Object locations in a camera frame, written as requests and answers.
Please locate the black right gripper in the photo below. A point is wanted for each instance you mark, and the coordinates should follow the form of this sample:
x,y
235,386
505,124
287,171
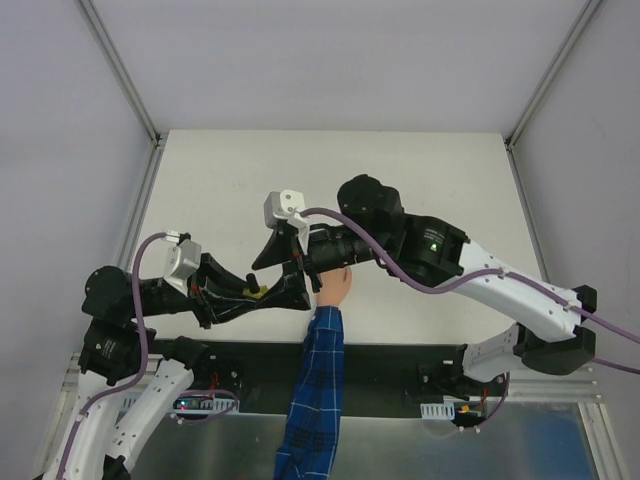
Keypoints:
x,y
301,253

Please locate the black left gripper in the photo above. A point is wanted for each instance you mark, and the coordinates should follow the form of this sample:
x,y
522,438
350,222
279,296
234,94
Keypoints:
x,y
201,295

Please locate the yellow nail polish bottle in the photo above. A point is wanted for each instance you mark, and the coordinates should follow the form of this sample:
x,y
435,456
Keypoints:
x,y
259,293

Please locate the blue plaid sleeve forearm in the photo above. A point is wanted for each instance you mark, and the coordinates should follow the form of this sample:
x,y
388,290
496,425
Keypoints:
x,y
312,426

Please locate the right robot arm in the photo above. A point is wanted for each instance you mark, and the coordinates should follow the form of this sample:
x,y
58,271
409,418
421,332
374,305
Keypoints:
x,y
434,257

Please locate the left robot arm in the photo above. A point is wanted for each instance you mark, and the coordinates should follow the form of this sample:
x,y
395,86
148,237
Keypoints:
x,y
102,443

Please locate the person's hand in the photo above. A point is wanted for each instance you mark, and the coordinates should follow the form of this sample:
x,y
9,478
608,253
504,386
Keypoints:
x,y
336,285

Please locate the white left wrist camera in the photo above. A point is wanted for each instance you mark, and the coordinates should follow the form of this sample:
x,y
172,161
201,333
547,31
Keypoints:
x,y
182,261

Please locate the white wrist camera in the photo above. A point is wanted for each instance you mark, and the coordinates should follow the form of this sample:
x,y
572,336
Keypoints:
x,y
287,206
182,261

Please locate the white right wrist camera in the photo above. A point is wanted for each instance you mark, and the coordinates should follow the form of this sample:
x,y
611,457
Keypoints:
x,y
287,206

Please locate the left white cable duct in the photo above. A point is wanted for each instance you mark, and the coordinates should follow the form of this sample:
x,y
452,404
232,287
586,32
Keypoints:
x,y
202,405

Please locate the white cable duct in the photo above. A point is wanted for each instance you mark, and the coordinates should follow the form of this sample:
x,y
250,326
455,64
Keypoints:
x,y
202,405
444,411

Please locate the aluminium table edge rail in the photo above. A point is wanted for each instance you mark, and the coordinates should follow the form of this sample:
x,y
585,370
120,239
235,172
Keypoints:
x,y
130,240

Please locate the left aluminium frame post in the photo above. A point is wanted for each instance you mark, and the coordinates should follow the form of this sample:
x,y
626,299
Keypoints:
x,y
106,45

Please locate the aluminium frame post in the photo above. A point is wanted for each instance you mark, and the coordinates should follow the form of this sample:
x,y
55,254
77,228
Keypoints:
x,y
106,45
586,16

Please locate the right white cable duct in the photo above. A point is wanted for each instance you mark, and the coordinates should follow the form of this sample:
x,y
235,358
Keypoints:
x,y
444,411

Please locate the right aluminium frame post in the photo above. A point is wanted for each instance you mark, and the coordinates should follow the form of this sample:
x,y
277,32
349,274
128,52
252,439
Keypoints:
x,y
586,16

